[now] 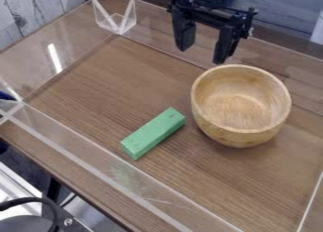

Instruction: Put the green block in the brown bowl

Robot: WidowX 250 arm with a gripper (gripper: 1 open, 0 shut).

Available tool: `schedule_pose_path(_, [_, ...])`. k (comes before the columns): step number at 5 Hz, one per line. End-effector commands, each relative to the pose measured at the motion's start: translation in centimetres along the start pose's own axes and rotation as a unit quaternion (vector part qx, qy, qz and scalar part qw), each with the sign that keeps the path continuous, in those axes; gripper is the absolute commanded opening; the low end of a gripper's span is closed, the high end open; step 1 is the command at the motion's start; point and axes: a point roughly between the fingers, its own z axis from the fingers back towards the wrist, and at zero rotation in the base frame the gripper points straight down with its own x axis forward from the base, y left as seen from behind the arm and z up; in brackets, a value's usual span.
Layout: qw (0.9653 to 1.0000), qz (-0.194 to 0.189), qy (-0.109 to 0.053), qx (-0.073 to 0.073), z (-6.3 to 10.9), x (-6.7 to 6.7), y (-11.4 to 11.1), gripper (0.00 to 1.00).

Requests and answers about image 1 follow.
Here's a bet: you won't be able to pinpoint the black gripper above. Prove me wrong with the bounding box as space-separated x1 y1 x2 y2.
168 0 258 64

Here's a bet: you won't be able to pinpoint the green rectangular block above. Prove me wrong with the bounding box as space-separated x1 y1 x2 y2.
120 108 185 160

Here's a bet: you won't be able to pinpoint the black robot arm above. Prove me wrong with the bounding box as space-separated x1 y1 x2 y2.
168 0 259 64

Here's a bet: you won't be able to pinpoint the brown wooden bowl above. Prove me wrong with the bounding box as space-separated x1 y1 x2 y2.
191 64 291 148

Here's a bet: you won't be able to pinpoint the clear acrylic tray walls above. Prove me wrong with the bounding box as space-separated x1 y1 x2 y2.
0 0 323 232

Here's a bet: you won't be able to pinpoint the blue object at left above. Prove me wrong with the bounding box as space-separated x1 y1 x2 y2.
0 91 16 101

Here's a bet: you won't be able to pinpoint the black table leg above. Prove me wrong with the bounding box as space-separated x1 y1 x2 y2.
47 178 62 202

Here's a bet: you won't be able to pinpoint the black metal bracket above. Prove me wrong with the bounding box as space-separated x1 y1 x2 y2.
42 204 94 232

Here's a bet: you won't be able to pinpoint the black cable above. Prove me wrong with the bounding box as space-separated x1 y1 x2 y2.
0 196 61 232

